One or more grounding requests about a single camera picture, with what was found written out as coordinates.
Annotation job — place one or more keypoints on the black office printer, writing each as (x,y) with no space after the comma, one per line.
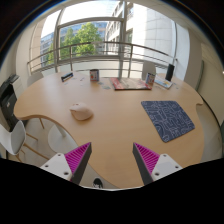
(8,103)

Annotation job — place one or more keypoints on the white round table base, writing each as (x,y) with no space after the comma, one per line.
(58,140)

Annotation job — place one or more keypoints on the black cylindrical speaker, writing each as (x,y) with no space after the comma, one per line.
(170,72)

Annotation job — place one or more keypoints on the black and blue box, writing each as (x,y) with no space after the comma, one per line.
(66,77)

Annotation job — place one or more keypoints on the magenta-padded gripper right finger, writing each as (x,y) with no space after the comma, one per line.
(148,159)

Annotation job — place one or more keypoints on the grey metal railing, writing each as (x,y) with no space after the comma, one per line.
(100,43)

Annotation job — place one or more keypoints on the beige computer mouse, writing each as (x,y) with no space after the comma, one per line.
(81,111)

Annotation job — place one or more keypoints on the white chair with wooden legs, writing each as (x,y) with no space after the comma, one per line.
(13,138)

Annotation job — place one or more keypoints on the red magazine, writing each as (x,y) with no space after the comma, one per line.
(130,83)

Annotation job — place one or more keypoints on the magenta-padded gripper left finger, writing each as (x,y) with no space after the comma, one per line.
(77,158)

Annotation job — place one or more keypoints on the dark blue patterned mouse pad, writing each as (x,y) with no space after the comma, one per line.
(168,120)

